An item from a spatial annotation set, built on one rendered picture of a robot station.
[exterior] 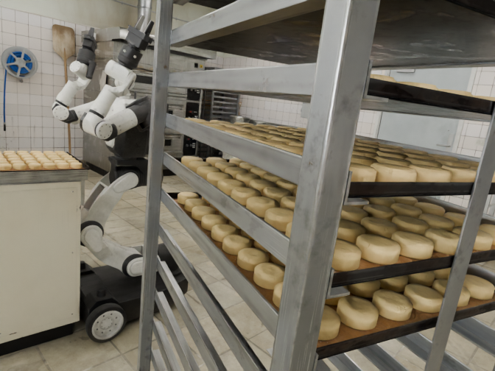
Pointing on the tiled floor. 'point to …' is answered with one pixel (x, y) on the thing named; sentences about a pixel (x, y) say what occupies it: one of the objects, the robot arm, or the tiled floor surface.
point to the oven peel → (62, 43)
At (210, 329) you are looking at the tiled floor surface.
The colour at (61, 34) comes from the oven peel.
